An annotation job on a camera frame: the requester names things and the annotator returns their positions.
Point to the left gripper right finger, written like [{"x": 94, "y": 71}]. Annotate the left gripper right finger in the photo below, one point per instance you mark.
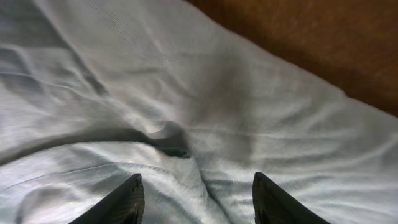
[{"x": 273, "y": 205}]

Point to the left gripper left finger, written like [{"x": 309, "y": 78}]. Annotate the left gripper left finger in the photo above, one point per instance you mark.
[{"x": 124, "y": 205}]

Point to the light blue t-shirt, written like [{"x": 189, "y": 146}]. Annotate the light blue t-shirt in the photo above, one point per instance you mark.
[{"x": 93, "y": 92}]

